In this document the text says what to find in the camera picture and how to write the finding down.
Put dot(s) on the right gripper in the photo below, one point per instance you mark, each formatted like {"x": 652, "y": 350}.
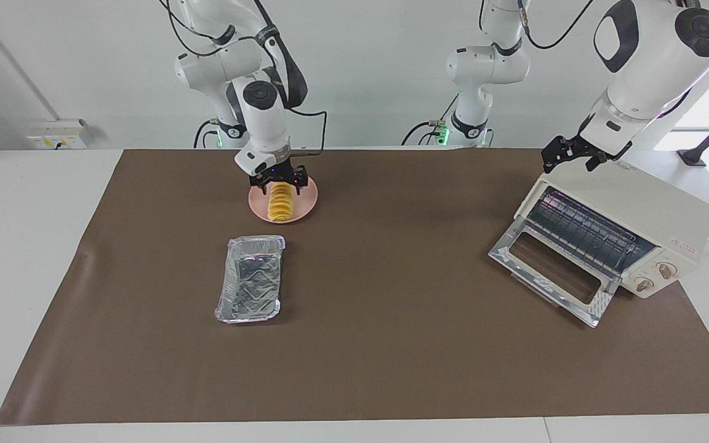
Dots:
{"x": 259, "y": 161}

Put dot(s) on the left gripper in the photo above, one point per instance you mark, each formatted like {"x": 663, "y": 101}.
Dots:
{"x": 607, "y": 138}

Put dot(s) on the sliced yellow bread loaf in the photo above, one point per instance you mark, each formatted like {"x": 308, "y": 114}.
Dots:
{"x": 282, "y": 203}

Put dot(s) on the aluminium foil tray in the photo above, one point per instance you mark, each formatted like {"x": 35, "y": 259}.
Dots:
{"x": 250, "y": 283}

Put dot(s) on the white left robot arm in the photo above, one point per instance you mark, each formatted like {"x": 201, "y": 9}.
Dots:
{"x": 650, "y": 61}

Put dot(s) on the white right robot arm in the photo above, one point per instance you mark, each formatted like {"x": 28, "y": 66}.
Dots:
{"x": 268, "y": 126}

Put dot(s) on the cream toaster oven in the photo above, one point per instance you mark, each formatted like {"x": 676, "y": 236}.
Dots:
{"x": 650, "y": 209}

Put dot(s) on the glass oven door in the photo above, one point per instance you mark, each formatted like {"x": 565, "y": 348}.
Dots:
{"x": 551, "y": 264}

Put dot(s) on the cream oven knob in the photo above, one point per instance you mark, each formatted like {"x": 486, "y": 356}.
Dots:
{"x": 644, "y": 284}
{"x": 667, "y": 269}

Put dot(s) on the pink round plate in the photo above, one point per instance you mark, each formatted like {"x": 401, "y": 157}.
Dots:
{"x": 306, "y": 200}

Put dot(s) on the brown table mat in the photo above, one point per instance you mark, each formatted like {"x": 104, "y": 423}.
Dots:
{"x": 391, "y": 357}

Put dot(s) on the white wall socket box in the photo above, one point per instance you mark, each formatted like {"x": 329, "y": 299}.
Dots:
{"x": 59, "y": 138}

